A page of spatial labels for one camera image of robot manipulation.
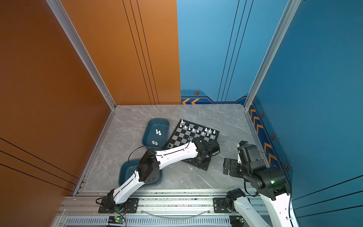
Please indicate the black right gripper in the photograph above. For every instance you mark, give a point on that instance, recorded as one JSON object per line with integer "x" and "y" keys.
{"x": 231, "y": 170}

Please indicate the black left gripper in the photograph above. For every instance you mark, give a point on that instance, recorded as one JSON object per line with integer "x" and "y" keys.
{"x": 208, "y": 158}

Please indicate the black and silver chessboard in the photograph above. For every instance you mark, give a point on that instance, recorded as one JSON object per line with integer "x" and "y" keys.
{"x": 181, "y": 136}

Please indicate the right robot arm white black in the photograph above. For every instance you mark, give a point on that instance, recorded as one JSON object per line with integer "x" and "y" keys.
{"x": 270, "y": 184}

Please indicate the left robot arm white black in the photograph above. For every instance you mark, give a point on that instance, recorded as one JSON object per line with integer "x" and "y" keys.
{"x": 153, "y": 162}

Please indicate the teal tray with white pieces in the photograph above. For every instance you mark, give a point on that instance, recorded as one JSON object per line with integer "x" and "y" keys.
{"x": 150, "y": 133}

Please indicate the green circuit board right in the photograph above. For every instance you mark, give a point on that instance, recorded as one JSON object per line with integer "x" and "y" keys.
{"x": 236, "y": 221}

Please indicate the green circuit board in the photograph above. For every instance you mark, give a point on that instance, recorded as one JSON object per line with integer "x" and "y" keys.
{"x": 116, "y": 221}
{"x": 236, "y": 221}

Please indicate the teal tray with black pieces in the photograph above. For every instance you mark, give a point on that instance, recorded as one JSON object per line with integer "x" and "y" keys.
{"x": 127, "y": 173}

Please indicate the green circuit board left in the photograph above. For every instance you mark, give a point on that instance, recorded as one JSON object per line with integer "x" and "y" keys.
{"x": 116, "y": 221}

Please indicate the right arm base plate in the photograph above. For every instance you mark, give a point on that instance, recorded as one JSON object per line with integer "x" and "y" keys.
{"x": 223, "y": 205}

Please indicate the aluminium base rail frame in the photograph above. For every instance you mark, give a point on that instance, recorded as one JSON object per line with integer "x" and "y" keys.
{"x": 190, "y": 208}

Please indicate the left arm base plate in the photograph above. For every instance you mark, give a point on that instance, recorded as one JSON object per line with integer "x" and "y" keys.
{"x": 130, "y": 206}

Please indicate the aluminium corner post right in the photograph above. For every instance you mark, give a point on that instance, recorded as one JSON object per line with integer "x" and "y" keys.
{"x": 283, "y": 25}

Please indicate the aluminium corner post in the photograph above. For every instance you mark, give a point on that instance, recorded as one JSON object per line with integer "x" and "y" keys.
{"x": 71, "y": 33}
{"x": 283, "y": 25}

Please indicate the aluminium corner post left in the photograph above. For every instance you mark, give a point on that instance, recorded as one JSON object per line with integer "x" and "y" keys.
{"x": 71, "y": 33}

